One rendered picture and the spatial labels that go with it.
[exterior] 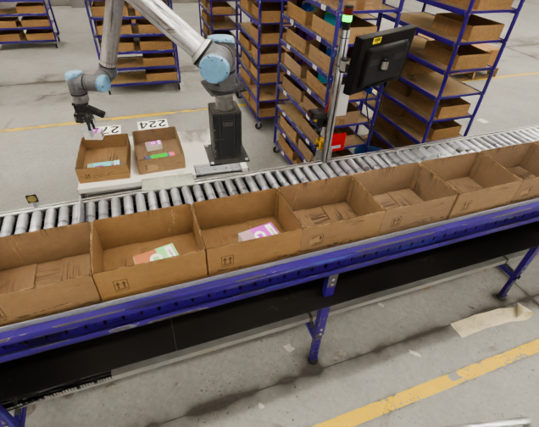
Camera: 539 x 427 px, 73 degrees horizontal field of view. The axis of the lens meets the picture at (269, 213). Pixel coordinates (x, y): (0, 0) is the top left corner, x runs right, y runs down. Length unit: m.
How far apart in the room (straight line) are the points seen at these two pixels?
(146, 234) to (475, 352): 2.05
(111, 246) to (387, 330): 1.72
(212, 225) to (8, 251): 0.79
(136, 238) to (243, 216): 0.48
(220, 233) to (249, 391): 0.95
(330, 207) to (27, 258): 1.34
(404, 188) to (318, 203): 0.52
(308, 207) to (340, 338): 0.95
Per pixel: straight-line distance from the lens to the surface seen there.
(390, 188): 2.05
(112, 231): 1.65
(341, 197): 1.90
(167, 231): 1.67
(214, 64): 1.99
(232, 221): 1.71
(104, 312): 1.46
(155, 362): 2.04
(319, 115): 2.32
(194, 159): 2.45
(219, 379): 2.26
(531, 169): 2.66
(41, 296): 1.47
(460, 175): 2.36
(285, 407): 2.20
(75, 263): 1.70
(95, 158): 2.59
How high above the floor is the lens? 2.03
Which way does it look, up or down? 40 degrees down
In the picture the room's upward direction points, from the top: 3 degrees clockwise
